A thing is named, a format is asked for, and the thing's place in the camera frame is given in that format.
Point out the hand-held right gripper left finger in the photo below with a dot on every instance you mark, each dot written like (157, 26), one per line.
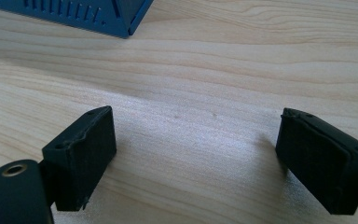
(80, 161)

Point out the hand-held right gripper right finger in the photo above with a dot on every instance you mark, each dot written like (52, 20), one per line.
(317, 168)

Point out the blue plastic file rack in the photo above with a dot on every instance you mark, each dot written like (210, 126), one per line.
(84, 14)

